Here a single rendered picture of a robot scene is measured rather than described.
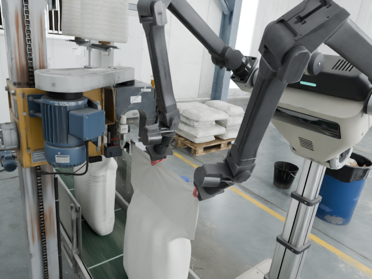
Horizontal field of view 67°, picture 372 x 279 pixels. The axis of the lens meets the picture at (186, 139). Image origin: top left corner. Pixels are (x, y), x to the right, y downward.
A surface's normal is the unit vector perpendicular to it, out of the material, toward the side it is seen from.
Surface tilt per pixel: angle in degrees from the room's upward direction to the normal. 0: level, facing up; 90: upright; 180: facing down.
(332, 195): 93
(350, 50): 121
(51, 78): 91
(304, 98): 40
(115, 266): 0
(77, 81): 90
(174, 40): 89
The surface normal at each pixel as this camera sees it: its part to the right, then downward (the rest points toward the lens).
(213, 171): 0.39, -0.66
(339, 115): -0.42, -0.64
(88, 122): 0.89, 0.24
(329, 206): -0.67, 0.22
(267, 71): -0.96, 0.14
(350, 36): 0.32, 0.72
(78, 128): -0.47, 0.25
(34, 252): 0.62, 0.32
